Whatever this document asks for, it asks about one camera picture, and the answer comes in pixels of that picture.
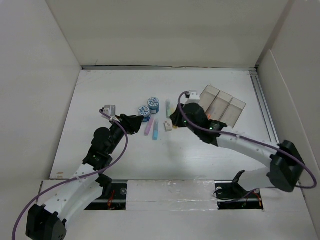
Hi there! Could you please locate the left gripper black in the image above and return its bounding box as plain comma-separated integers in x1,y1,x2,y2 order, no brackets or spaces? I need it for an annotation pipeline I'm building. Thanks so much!
106,114,143,155

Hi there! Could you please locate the purple highlighter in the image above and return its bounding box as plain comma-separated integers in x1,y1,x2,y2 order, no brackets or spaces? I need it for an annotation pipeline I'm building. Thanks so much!
144,117,155,136

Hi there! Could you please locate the blue jar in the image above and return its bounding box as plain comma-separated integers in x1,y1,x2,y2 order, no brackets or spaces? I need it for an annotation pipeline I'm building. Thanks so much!
138,105,151,122
147,97,160,114

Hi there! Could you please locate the blue highlighter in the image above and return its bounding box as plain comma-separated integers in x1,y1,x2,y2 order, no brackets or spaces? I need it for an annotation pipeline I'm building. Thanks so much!
152,119,159,141

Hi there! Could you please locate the white staples box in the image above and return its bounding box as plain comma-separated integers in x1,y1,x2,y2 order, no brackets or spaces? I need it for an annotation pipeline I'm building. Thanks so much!
164,119,173,132

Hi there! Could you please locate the green highlighter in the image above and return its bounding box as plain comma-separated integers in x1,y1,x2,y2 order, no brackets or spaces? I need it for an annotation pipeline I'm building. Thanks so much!
165,99,175,119

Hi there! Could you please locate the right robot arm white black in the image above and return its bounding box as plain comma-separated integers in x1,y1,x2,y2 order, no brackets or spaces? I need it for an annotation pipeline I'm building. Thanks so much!
170,103,304,197

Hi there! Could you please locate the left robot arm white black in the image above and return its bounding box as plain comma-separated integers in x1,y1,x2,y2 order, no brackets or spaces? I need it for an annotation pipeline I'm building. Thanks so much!
26,114,144,240

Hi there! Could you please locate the clear three-compartment organizer tray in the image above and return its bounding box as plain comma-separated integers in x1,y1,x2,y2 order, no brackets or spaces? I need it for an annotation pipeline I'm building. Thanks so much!
199,85,246,128

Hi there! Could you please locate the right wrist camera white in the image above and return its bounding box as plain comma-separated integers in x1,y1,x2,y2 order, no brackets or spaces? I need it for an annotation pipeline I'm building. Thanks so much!
185,90,201,104

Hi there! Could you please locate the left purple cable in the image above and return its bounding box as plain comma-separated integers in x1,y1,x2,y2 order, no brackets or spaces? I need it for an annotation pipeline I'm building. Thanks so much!
11,108,130,238

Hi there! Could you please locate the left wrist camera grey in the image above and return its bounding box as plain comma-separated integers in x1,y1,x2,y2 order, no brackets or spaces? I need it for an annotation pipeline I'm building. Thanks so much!
102,105,116,117

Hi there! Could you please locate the aluminium rail right side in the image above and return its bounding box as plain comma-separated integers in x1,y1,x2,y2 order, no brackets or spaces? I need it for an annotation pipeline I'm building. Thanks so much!
249,68,280,143

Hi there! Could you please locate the aluminium rail back edge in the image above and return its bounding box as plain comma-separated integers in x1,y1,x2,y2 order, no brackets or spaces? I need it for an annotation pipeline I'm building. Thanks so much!
82,65,257,72

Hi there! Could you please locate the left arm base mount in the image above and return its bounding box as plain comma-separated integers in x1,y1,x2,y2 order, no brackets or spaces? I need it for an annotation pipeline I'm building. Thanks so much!
85,174,128,211

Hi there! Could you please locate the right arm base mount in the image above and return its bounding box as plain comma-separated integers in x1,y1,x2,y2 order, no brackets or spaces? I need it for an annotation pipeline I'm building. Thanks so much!
212,170,264,210

